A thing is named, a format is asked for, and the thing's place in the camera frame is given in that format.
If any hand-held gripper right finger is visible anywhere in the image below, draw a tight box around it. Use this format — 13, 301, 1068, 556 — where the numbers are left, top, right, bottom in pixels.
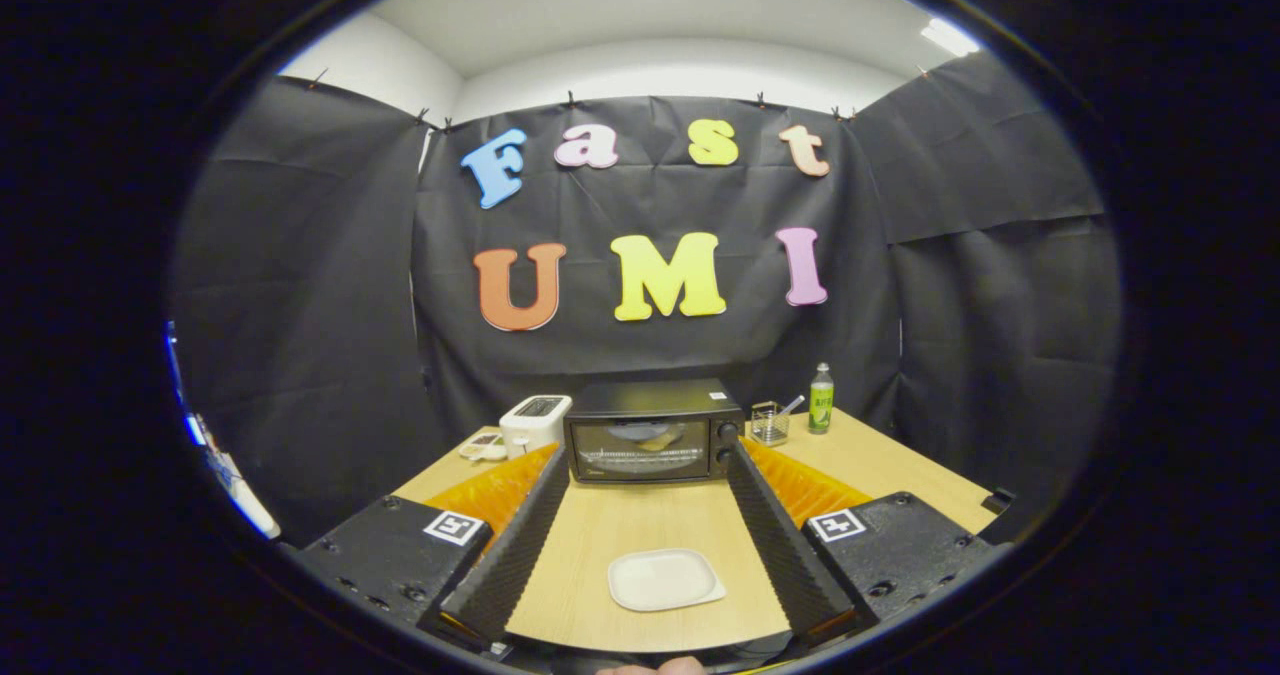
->
726, 438, 1013, 648

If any small ceiling light panel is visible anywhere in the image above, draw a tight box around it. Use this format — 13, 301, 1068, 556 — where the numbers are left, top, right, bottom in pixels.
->
920, 18, 982, 58

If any wire mesh basket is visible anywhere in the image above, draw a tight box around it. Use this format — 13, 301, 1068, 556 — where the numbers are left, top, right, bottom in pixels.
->
750, 401, 791, 447

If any white rectangular plate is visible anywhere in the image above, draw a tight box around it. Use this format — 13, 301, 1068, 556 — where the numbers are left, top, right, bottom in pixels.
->
607, 548, 727, 613

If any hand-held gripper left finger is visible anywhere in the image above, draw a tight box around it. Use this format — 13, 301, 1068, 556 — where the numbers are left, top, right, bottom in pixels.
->
288, 443, 570, 648

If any green drink bottle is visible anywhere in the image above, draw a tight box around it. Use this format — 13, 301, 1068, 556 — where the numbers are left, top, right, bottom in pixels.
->
808, 362, 835, 435

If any white slot toaster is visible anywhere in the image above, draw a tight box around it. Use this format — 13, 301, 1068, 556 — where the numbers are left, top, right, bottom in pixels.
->
498, 395, 573, 459

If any black toaster oven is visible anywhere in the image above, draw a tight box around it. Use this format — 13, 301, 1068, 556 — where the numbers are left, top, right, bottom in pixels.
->
563, 378, 746, 484

